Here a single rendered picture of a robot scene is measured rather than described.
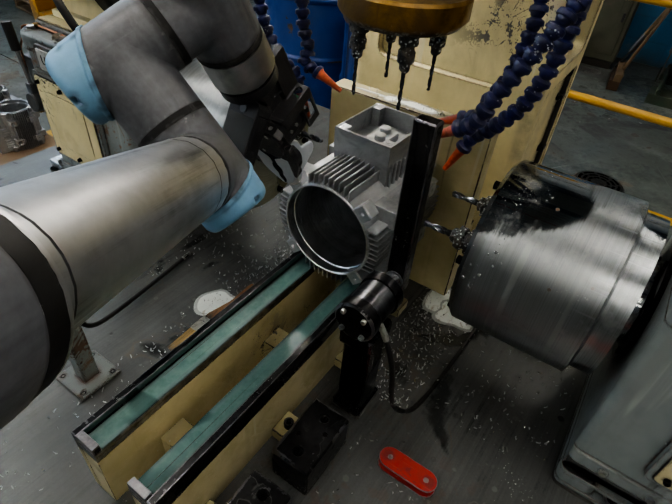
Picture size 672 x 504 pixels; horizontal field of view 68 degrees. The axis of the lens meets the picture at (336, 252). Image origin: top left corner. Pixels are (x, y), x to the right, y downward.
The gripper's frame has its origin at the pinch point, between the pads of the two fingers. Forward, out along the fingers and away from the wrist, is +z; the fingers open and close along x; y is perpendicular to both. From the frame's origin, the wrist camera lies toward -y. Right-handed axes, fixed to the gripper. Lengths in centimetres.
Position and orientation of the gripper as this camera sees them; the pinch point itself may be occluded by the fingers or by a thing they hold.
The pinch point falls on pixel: (289, 181)
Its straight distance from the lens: 73.8
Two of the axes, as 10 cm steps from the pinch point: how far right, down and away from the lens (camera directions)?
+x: -8.2, -4.1, 4.0
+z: 2.2, 4.1, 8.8
